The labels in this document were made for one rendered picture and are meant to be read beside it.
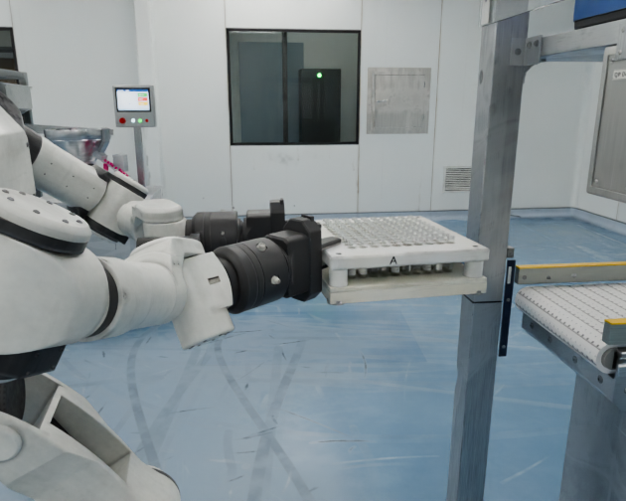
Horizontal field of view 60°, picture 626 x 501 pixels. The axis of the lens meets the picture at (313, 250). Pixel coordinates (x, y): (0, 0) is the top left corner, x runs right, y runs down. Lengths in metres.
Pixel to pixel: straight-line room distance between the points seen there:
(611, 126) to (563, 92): 6.07
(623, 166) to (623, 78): 0.11
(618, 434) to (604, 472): 0.09
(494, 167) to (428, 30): 5.28
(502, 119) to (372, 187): 5.14
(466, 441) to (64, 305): 0.96
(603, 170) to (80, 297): 0.68
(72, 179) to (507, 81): 0.80
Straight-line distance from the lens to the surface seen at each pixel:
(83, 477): 0.96
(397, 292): 0.80
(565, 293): 1.10
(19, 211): 0.43
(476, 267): 0.85
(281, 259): 0.70
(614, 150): 0.84
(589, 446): 1.21
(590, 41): 0.91
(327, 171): 6.03
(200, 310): 0.64
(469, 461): 1.27
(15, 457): 0.92
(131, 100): 3.54
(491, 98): 1.04
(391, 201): 6.24
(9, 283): 0.43
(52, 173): 1.10
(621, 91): 0.84
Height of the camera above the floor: 1.28
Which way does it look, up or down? 15 degrees down
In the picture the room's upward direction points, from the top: straight up
